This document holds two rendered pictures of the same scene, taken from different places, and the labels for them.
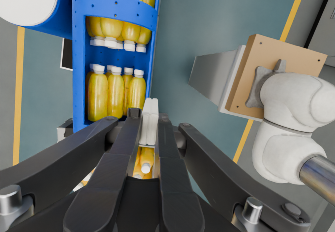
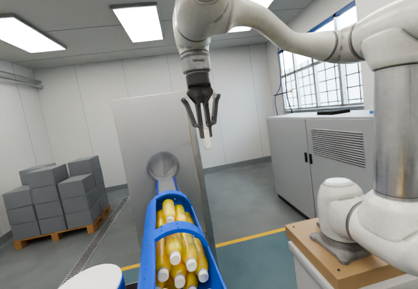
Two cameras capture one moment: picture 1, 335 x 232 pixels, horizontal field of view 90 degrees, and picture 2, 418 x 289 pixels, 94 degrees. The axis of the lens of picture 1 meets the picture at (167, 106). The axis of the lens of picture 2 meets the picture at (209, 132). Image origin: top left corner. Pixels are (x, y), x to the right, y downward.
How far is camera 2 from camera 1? 69 cm
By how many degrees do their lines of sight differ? 97
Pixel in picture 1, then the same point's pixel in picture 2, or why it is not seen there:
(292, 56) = not seen: hidden behind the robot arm
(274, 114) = (338, 215)
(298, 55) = not seen: hidden behind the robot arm
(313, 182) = (386, 180)
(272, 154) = (374, 221)
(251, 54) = (295, 233)
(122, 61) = not seen: outside the picture
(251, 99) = (338, 253)
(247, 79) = (314, 247)
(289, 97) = (322, 199)
